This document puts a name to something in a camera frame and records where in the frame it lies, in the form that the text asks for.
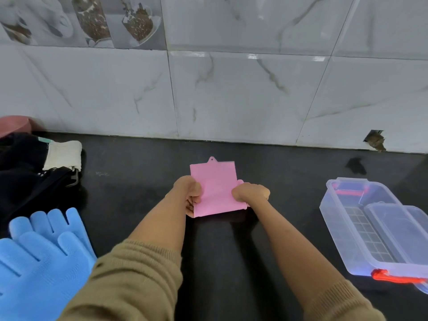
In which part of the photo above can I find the pink plastic bowl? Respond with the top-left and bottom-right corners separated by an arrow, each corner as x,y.
0,115 -> 33,139

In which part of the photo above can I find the person's right forearm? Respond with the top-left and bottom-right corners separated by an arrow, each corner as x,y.
249,198 -> 387,321

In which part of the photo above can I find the white folded cloth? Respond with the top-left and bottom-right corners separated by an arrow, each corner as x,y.
42,140 -> 83,172

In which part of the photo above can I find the blue silicone glove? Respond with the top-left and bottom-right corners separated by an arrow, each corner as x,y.
9,207 -> 98,261
0,231 -> 98,321

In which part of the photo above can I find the red box handle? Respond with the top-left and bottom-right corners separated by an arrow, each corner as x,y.
371,269 -> 428,285
332,182 -> 366,198

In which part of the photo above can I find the black bag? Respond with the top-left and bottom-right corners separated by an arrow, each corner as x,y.
0,132 -> 88,238

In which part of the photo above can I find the clear grid tray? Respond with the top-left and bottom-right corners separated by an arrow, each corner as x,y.
344,206 -> 396,263

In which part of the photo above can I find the clear plastic storage box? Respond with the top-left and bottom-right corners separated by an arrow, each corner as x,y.
319,177 -> 428,295

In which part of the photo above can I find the person's left forearm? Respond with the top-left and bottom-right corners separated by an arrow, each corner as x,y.
58,193 -> 188,321

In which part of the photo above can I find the person's right hand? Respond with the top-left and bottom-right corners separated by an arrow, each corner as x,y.
231,182 -> 271,208

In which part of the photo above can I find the pink cleaning cloth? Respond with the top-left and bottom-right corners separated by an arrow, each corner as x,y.
189,156 -> 250,218

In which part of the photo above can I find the clear plastic lid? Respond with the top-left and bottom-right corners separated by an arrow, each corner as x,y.
363,202 -> 428,265

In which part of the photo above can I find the person's left hand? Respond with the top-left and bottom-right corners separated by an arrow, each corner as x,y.
172,176 -> 203,218

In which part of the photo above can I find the metal bag buckle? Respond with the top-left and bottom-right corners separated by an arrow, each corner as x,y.
64,168 -> 80,188

